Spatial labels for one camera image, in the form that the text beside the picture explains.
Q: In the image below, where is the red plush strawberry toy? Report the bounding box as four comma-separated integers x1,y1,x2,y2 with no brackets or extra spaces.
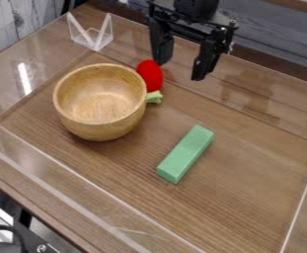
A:
136,59,163,104

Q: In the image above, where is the black cable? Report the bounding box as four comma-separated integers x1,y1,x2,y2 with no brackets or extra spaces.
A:
0,223,29,253

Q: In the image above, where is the clear acrylic tray wall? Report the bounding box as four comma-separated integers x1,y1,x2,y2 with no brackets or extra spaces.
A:
0,126,204,253

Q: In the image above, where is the green rectangular block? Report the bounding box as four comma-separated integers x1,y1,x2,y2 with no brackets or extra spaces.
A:
155,126,215,184

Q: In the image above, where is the brown wooden bowl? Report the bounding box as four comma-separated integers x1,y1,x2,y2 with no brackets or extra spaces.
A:
52,63,147,141

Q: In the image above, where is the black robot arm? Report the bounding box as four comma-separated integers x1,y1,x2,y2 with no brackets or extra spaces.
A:
147,0,239,81

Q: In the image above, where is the black table clamp mount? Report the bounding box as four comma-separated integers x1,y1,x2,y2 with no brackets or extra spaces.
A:
13,210,60,253

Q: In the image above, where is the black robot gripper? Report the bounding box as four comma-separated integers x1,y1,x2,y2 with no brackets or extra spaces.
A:
147,0,239,81

